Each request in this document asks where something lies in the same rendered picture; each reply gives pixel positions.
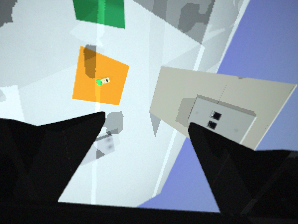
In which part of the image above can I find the orange flat square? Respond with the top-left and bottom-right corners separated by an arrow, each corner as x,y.
72,45 -> 129,105

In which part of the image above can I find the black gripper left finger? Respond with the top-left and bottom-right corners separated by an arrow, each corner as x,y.
0,111 -> 105,202

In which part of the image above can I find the grey flat panel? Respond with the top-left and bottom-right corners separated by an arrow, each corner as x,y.
149,66 -> 297,150

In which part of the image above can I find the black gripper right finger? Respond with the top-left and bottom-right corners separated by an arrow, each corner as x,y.
188,122 -> 298,214

